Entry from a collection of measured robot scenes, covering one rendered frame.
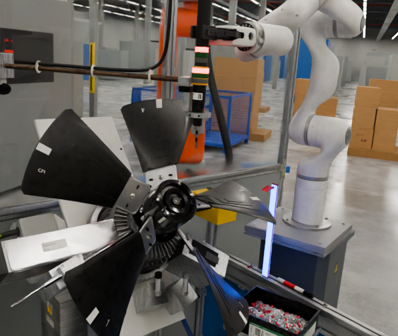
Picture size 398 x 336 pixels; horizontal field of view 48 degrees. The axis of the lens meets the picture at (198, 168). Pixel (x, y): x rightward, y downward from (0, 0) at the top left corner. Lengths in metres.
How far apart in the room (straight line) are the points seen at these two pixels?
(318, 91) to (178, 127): 0.62
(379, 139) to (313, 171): 6.98
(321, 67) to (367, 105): 6.93
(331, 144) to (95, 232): 0.91
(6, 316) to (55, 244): 0.84
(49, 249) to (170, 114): 0.50
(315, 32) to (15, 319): 1.56
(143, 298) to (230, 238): 1.30
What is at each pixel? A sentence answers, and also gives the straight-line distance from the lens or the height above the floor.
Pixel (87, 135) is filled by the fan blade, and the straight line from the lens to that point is 1.12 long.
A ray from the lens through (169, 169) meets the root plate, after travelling 1.23.
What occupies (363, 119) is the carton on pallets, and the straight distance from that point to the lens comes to 8.63.
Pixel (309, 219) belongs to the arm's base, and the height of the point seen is 1.00.
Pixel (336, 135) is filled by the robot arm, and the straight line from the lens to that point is 1.68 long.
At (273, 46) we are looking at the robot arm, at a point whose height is 1.62.
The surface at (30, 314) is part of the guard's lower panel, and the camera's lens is 1.98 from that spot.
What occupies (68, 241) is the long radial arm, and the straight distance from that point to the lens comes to 1.16.
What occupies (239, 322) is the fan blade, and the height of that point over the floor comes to 0.95.
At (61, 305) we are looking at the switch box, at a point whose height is 0.83.
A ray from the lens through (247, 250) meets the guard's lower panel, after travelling 2.64.
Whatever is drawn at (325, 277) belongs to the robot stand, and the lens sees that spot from 1.77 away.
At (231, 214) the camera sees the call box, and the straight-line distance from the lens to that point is 1.69.
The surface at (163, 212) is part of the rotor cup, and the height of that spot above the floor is 1.21.
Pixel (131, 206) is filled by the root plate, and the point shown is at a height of 1.19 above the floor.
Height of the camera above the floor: 1.58
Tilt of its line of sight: 14 degrees down
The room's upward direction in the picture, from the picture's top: 4 degrees clockwise
